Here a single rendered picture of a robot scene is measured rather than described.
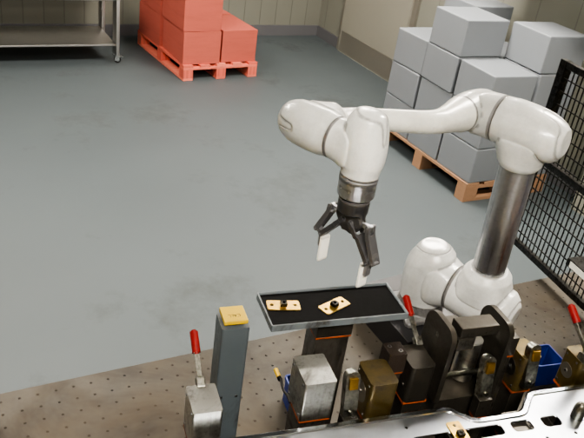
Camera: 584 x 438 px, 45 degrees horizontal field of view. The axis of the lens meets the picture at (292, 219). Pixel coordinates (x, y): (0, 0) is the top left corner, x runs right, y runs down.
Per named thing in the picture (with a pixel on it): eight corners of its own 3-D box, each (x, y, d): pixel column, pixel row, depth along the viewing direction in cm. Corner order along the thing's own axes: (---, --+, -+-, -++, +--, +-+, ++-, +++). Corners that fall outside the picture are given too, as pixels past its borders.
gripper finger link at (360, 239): (356, 218, 169) (361, 216, 167) (373, 262, 168) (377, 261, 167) (345, 222, 166) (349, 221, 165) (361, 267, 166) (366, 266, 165)
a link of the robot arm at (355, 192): (360, 186, 156) (355, 209, 159) (387, 177, 162) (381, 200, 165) (331, 170, 161) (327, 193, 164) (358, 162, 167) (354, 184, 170)
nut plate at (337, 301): (328, 315, 176) (328, 311, 175) (317, 308, 178) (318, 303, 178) (350, 304, 181) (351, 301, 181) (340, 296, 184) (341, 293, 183)
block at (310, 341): (295, 447, 198) (319, 319, 176) (287, 426, 204) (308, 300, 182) (328, 441, 201) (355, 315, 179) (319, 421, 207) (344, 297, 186)
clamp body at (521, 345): (486, 459, 204) (523, 360, 185) (467, 431, 212) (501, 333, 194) (505, 455, 206) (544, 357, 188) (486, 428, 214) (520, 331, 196)
